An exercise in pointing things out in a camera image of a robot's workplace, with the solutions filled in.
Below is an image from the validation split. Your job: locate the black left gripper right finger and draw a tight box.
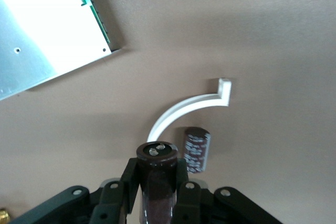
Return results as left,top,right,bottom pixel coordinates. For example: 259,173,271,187
170,157,284,224

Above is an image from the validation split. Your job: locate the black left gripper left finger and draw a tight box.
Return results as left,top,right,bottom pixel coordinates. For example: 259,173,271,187
14,157,139,224

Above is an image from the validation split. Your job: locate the plain brown cylindrical capacitor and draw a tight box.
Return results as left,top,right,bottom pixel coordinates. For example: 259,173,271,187
135,141,180,224

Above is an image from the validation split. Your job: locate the printed brown cylindrical capacitor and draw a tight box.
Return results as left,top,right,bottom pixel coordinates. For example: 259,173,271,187
183,126,212,174

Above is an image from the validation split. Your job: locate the silver metal power supply box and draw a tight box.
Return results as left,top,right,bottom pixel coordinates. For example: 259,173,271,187
0,0,124,101

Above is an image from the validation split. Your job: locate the white curved plastic bracket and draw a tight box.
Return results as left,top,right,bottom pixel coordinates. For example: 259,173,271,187
146,78,232,143

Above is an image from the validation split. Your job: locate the brass valve red handle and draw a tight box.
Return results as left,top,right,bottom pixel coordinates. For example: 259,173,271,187
0,207,11,224

